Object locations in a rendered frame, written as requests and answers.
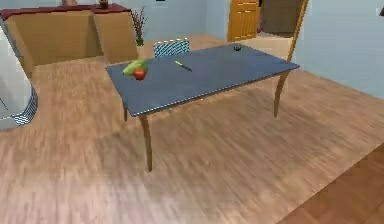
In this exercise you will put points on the blue table with wooden legs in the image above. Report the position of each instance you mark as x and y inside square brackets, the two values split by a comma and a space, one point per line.
[200, 76]

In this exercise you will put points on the yellow and black knife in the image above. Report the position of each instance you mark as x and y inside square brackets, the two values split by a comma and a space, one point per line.
[183, 66]

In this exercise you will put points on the red apple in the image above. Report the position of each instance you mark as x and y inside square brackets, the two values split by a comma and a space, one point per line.
[139, 73]

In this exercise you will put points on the blue checked chair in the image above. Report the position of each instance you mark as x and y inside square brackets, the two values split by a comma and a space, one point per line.
[171, 47]

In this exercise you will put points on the small black bowl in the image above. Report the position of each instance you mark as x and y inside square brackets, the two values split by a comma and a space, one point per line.
[237, 48]

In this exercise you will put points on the house plant in green pot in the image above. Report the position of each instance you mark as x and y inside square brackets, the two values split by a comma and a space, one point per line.
[139, 25]

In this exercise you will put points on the wooden room door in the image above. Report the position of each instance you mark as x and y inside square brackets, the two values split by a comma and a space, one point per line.
[243, 20]

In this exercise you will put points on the dark pot on cabinet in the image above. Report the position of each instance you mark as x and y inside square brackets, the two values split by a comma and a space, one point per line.
[103, 4]

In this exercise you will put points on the wooden cabinet with maroon top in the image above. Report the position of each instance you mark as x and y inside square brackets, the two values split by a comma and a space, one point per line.
[66, 35]

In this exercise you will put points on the white appliance with checked base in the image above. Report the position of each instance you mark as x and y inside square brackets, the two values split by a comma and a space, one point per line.
[15, 90]

